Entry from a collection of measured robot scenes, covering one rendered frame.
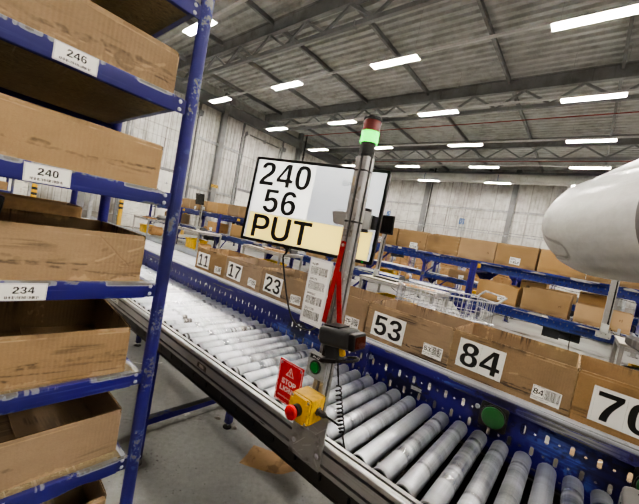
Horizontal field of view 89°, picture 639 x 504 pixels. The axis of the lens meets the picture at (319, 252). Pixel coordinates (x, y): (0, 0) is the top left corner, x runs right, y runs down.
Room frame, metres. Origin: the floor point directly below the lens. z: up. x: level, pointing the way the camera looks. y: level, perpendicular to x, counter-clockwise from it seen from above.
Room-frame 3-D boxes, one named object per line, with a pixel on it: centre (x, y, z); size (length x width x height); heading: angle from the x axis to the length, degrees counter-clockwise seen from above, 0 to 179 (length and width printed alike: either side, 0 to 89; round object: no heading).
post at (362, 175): (0.92, -0.08, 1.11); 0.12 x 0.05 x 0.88; 51
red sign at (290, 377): (0.94, -0.01, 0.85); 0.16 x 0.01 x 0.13; 51
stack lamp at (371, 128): (0.92, -0.08, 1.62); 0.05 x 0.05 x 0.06
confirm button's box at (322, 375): (0.89, -0.06, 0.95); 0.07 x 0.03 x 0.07; 51
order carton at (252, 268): (2.24, 0.39, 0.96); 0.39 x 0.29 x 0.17; 50
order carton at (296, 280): (2.00, 0.08, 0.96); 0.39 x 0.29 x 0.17; 50
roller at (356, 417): (1.12, -0.27, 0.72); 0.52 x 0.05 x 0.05; 141
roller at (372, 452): (1.04, -0.37, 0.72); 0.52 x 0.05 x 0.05; 141
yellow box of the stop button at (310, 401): (0.85, -0.07, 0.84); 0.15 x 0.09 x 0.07; 51
